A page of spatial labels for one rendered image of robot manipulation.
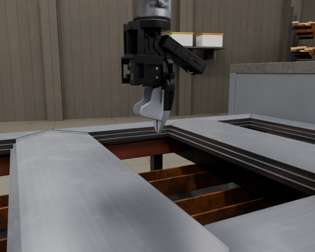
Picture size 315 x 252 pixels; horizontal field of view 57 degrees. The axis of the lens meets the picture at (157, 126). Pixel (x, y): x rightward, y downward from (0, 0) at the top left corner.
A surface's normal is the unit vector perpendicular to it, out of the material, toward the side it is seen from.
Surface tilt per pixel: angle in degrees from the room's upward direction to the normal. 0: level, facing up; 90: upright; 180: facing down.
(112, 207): 0
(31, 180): 0
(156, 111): 93
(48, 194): 0
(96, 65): 90
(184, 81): 90
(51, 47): 90
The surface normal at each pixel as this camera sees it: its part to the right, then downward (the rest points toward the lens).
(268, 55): 0.28, 0.18
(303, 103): -0.90, 0.08
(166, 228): 0.00, -0.98
